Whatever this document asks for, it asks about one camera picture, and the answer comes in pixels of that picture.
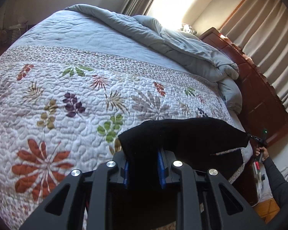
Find black pants with red stripe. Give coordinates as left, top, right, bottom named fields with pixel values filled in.
left=110, top=117, right=249, bottom=229

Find dark sleeved right forearm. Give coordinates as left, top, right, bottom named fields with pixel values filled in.
left=262, top=156, right=288, bottom=209

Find person's right hand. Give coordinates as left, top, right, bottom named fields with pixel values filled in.
left=255, top=147, right=269, bottom=163

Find reddish brown wooden headboard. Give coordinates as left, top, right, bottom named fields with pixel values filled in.
left=200, top=28, right=288, bottom=146

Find wooden bedside table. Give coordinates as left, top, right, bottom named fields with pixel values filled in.
left=253, top=198, right=280, bottom=224

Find beige pleated curtain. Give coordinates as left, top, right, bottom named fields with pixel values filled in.
left=221, top=0, right=288, bottom=111

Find white floral quilted bedspread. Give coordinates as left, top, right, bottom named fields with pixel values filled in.
left=0, top=10, right=242, bottom=229

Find grey rumpled duvet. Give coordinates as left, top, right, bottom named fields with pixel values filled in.
left=67, top=4, right=242, bottom=114

